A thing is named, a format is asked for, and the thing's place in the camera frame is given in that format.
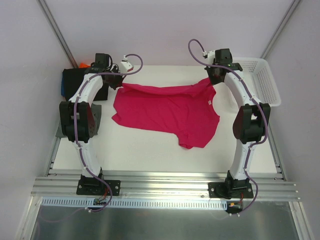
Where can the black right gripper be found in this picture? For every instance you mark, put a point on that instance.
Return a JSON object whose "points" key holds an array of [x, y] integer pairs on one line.
{"points": [[215, 76]]}

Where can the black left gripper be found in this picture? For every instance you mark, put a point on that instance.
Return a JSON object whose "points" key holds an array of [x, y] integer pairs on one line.
{"points": [[114, 80]]}

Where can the pink t shirt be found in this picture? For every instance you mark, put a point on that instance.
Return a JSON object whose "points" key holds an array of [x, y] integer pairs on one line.
{"points": [[186, 111]]}

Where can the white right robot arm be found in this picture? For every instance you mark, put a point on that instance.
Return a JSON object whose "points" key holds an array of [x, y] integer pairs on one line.
{"points": [[250, 128]]}

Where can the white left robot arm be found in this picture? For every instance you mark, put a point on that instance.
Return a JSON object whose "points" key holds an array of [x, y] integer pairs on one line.
{"points": [[78, 122]]}

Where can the grey folded t shirt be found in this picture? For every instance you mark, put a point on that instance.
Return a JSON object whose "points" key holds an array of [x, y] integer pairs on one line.
{"points": [[97, 114]]}

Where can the orange folded t shirt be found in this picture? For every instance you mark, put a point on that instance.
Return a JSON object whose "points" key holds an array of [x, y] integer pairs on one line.
{"points": [[83, 65]]}

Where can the white plastic basket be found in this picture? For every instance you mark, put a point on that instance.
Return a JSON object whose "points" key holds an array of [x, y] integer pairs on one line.
{"points": [[258, 77]]}

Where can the black folded t shirt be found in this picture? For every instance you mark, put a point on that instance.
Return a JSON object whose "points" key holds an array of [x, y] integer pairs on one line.
{"points": [[72, 80]]}

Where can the blue folded t shirt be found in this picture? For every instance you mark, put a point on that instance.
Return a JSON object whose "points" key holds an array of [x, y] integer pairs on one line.
{"points": [[62, 88]]}

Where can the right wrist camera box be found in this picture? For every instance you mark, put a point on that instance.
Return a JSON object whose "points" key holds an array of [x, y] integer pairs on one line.
{"points": [[223, 56]]}

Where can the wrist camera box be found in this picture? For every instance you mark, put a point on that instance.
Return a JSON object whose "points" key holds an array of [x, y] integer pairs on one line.
{"points": [[102, 60], [223, 56]]}

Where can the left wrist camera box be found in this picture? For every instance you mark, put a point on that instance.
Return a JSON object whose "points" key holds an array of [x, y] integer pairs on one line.
{"points": [[102, 60]]}

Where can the right aluminium corner post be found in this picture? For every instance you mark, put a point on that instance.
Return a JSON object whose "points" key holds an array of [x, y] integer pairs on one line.
{"points": [[280, 28]]}

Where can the aluminium corner post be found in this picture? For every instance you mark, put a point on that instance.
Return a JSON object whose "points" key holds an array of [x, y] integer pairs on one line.
{"points": [[280, 28], [57, 32]]}

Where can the left aluminium corner post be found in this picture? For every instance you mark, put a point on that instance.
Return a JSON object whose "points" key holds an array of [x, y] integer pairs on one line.
{"points": [[57, 32]]}

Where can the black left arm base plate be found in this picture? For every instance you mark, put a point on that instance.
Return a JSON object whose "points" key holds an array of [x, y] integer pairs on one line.
{"points": [[90, 186]]}

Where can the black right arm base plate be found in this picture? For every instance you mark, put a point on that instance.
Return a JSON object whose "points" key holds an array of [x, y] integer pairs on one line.
{"points": [[220, 190]]}

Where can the aluminium mounting rail frame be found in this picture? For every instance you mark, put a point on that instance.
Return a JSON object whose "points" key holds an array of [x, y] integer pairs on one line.
{"points": [[151, 164]]}

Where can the white slotted cable duct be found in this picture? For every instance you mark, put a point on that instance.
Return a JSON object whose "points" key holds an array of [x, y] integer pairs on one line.
{"points": [[77, 202]]}

